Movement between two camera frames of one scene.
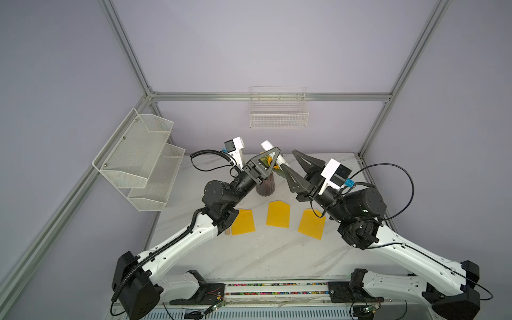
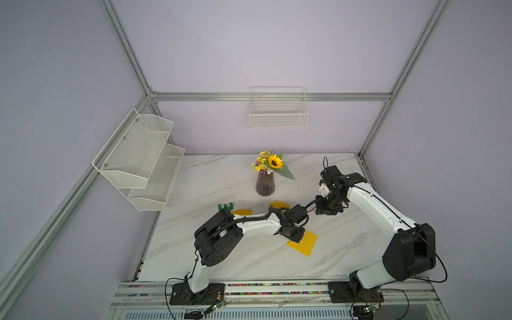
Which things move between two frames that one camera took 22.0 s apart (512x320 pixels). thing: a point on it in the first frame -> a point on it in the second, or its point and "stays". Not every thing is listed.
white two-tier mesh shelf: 140,163 stays
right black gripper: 309,190 -> 321,209
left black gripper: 253,173 -> 297,237
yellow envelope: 312,223 -> 306,244
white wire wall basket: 278,107 stays
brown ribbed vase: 267,187 stays
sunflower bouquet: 267,161 stays
